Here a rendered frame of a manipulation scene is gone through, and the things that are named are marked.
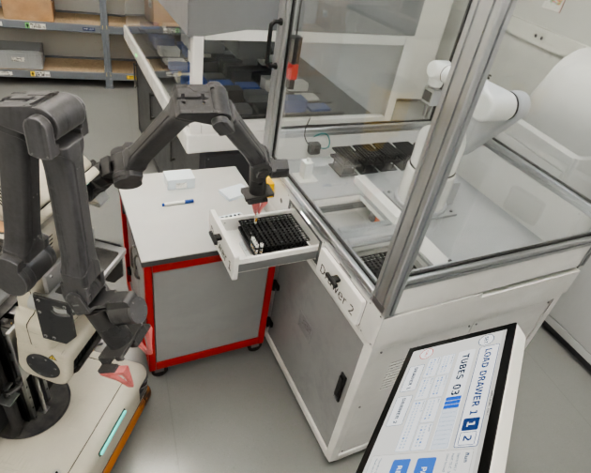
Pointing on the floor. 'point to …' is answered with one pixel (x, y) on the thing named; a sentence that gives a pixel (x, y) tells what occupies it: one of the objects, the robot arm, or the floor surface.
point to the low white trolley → (190, 270)
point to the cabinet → (351, 355)
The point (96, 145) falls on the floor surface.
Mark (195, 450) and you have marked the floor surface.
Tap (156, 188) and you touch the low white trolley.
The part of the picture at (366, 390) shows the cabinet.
